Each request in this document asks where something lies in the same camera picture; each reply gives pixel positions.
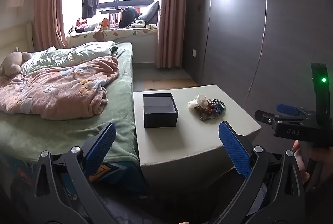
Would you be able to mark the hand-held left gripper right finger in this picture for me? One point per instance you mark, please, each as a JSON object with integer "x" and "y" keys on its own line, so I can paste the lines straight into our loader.
{"x": 234, "y": 151}

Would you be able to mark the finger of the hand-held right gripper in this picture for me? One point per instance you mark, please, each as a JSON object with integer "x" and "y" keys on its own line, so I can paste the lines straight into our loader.
{"x": 265, "y": 117}
{"x": 287, "y": 109}

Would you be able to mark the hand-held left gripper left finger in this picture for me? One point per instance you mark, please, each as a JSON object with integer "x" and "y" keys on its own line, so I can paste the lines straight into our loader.
{"x": 102, "y": 145}

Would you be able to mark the pile of beaded jewelry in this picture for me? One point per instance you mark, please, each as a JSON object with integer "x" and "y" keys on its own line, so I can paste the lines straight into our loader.
{"x": 208, "y": 107}

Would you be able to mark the black box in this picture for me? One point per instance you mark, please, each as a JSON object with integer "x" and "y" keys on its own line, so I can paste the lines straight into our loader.
{"x": 160, "y": 111}

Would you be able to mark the person's right hand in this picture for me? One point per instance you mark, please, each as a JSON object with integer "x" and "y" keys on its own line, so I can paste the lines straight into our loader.
{"x": 300, "y": 161}

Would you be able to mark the white bedside table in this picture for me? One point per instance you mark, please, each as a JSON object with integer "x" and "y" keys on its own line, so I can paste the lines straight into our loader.
{"x": 192, "y": 135}

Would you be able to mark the bed with green sheet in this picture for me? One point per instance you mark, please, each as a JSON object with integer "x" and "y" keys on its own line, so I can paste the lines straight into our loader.
{"x": 119, "y": 99}

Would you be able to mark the pink fleece blanket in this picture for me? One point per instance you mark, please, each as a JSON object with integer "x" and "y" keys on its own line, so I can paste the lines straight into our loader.
{"x": 57, "y": 91}

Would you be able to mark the dark grey wardrobe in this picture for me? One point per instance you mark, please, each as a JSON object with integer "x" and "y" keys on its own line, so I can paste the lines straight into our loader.
{"x": 247, "y": 44}

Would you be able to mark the light green pillow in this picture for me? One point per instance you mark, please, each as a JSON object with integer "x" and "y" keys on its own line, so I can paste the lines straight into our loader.
{"x": 65, "y": 55}

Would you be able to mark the pile of clothes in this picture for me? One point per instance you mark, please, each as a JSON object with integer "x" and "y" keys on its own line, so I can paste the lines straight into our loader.
{"x": 84, "y": 26}

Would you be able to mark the beige plush toy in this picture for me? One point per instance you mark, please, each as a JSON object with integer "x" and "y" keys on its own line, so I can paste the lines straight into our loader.
{"x": 13, "y": 61}

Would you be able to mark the small white folding table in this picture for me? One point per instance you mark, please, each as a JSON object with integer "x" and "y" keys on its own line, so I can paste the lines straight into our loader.
{"x": 111, "y": 14}

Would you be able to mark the black bag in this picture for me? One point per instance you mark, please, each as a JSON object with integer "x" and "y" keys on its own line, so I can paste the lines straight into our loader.
{"x": 128, "y": 16}

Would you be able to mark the grey pillow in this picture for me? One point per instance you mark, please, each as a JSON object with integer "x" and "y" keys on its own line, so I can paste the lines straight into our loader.
{"x": 150, "y": 13}

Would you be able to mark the pink curtain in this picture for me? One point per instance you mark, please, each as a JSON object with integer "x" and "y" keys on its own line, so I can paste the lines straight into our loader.
{"x": 49, "y": 5}
{"x": 170, "y": 10}

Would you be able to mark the white wall outlet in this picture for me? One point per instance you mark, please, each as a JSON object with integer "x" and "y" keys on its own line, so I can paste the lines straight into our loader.
{"x": 194, "y": 53}

